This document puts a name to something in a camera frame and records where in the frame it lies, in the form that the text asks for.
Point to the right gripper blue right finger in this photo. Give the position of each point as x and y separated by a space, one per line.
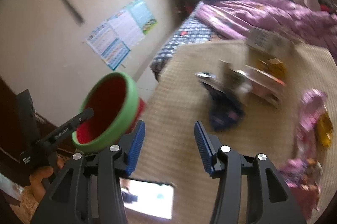
205 148

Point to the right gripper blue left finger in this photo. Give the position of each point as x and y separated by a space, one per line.
136 145

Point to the person's left hand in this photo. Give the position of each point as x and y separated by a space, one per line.
36 181

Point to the red bin with green rim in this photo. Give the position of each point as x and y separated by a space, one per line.
117 107

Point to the smartphone with lit screen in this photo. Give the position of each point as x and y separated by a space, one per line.
151 198

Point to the yellow white snack bag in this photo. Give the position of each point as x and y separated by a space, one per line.
274 67

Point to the pink snack wrapper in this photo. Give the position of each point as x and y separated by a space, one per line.
311 107

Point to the blue plaid bed sheet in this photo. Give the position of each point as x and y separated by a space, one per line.
191 31

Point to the white milk carton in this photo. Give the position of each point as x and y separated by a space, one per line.
269 43

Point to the purple quilt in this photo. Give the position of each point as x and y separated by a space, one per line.
233 19

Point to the middle white wall poster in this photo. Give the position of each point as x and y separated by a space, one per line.
126 28

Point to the right teal wall poster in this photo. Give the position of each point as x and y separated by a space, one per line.
143 17

